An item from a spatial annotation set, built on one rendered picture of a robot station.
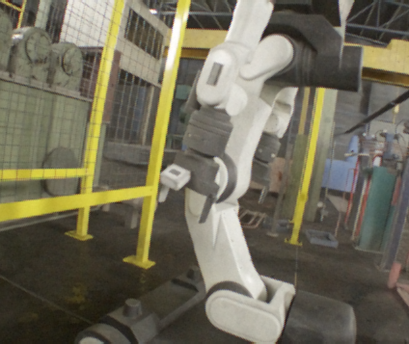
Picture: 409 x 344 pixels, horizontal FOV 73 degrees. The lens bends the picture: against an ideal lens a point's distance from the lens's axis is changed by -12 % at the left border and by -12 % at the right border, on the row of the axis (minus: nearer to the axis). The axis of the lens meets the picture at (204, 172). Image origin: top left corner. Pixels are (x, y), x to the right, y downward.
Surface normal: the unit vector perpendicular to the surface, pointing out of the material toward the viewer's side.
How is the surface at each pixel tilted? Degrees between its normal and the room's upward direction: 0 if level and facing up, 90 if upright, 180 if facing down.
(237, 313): 90
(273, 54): 90
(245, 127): 90
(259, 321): 90
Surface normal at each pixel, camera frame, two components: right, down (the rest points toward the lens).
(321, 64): -0.47, 0.39
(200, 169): -0.44, 0.00
